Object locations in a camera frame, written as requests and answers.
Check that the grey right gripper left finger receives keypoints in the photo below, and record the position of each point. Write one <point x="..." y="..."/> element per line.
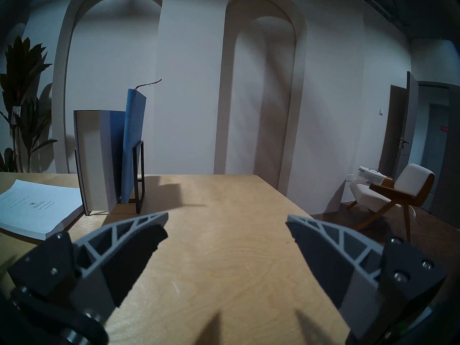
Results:
<point x="107" y="261"/>

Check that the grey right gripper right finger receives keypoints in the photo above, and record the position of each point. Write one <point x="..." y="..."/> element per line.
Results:
<point x="359" y="276"/>

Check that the white paperback book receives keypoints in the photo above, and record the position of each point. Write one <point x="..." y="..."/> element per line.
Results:
<point x="36" y="207"/>

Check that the grey photo cover book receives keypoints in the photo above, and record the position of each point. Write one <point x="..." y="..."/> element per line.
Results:
<point x="93" y="161"/>

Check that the blue notebook with ribbon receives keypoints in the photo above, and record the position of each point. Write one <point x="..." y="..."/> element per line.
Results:
<point x="133" y="132"/>

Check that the white wooden armchair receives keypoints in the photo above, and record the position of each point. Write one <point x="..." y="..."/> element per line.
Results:
<point x="413" y="179"/>

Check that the dark grey door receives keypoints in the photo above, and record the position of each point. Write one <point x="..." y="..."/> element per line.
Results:
<point x="399" y="132"/>

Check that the white plant tag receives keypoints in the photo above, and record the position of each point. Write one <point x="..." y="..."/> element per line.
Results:
<point x="16" y="114"/>

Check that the tall green potted plant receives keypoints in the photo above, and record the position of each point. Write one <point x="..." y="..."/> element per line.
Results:
<point x="21" y="71"/>

